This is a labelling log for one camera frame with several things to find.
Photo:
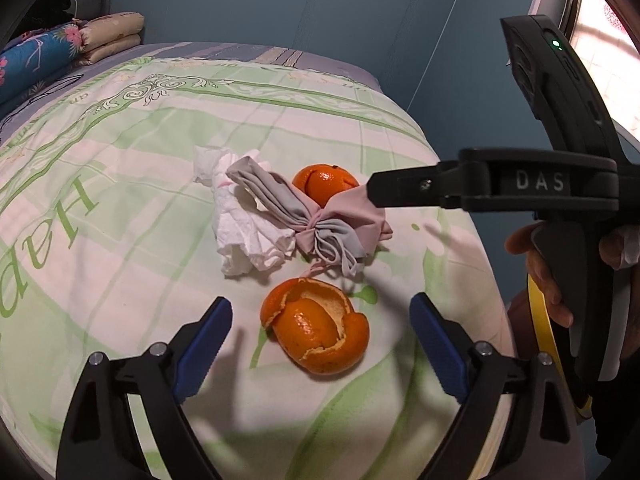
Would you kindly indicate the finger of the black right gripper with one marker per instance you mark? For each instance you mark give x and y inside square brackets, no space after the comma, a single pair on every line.
[425,186]

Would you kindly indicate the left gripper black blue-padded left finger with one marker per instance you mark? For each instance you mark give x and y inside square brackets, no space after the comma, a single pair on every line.
[99,439]

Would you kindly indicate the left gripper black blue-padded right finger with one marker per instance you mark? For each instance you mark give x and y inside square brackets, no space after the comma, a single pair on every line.
[541,439]

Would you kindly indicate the white tissue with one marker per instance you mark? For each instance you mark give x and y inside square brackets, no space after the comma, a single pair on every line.
[248,237]

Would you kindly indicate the yellow rimmed trash bin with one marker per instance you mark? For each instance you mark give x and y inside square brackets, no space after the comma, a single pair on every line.
[534,332]

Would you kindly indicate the person's right hand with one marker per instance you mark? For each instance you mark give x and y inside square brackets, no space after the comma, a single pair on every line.
[620,251]

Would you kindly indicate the grey pink cloth bundle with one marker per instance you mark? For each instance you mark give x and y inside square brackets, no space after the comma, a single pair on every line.
[343,234]

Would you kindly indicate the green white patterned quilt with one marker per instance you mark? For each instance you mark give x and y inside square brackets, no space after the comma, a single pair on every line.
[107,244]

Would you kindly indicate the striped grey bed sheet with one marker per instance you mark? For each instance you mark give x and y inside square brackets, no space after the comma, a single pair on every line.
[225,51]

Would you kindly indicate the beige folded blanket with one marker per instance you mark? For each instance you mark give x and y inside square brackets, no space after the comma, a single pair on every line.
[108,35]

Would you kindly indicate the blue floral folded blanket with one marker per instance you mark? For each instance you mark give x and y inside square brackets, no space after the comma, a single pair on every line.
[38,60]

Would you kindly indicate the grey padded headboard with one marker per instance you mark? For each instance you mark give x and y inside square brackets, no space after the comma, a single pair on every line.
[88,10]

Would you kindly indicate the black clothing pile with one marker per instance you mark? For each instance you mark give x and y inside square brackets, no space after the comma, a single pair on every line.
[53,12]

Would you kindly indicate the window with brown frame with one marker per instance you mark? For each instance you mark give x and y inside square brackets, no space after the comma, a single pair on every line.
[600,40]

